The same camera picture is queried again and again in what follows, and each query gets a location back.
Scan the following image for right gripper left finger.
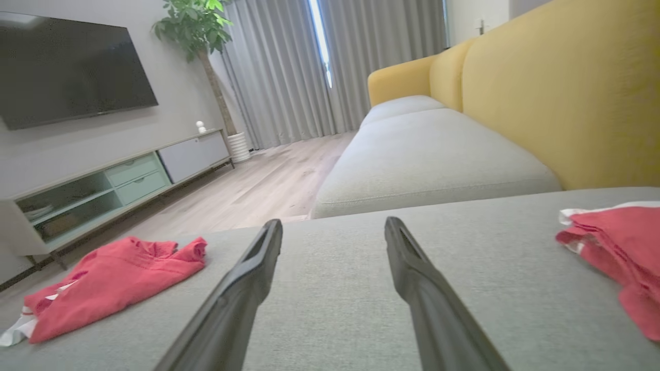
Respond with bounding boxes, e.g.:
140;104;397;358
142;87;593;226
155;219;283;371

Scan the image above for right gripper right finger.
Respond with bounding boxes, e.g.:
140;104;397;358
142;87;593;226
385;216;511;371

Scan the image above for red and white basketball jersey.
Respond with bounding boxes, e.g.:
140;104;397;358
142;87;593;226
0;235;208;347

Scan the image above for red shorts with white trim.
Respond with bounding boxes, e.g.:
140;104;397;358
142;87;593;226
555;201;660;342

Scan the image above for grey sofa seat cushion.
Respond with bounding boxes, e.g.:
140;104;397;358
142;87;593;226
311;107;563;220
360;94;447;129

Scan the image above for white ribbed plant pot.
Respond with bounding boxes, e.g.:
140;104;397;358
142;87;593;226
227;132;252;164

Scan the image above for white and green TV cabinet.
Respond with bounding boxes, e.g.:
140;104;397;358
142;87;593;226
0;129;234;272

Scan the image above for grey pleated curtain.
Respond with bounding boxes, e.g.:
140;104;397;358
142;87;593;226
221;0;337;151
316;0;448;133

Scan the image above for yellow sofa armrest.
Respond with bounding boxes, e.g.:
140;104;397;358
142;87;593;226
367;54;439;107

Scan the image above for yellow sofa back cushion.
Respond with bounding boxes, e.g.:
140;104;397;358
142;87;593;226
430;37;477;112
460;0;660;191

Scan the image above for green leafy indoor tree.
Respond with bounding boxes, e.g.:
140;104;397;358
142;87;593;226
152;0;239;138

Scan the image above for black wall television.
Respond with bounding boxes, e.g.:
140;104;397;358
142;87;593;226
0;11;159;131

